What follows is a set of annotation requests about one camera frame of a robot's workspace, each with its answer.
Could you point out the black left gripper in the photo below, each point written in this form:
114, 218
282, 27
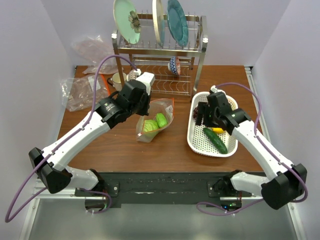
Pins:
144, 111

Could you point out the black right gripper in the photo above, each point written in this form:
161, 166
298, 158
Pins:
203, 109

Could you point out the yellow banana bunch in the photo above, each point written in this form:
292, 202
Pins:
218, 130

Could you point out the green cabbage toy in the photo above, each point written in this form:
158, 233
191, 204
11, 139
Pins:
150, 125

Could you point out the light green chayote squash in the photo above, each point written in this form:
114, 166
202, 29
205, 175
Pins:
161, 120

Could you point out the dark green cucumber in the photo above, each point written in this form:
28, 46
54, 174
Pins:
215, 140

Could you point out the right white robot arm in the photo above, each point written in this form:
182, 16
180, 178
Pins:
283, 181

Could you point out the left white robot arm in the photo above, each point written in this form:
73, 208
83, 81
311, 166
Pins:
51, 163

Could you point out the crumpled clear bag at back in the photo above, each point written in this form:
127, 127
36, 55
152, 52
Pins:
93, 50

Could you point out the dark red grape bunch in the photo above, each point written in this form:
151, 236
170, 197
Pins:
195, 113

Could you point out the cream enamel mug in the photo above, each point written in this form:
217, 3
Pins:
115, 81

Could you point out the white perforated plastic basket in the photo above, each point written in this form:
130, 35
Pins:
197, 139

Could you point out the steel two-tier dish rack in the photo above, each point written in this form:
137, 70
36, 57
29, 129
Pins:
150, 57

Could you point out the blue white patterned bowl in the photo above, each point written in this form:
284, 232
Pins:
174, 66

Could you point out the mint green floral plate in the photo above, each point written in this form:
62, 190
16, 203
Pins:
127, 20

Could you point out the cream rimmed plate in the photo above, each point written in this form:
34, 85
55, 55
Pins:
158, 21

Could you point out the teal blue plate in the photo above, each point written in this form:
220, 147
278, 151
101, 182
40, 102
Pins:
177, 23

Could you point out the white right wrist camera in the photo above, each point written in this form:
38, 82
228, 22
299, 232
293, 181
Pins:
213, 89

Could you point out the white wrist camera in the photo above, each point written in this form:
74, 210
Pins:
147, 79
213, 89

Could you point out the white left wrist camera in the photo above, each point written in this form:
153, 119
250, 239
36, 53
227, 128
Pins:
147, 79

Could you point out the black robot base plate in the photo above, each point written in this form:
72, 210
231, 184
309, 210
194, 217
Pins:
164, 188

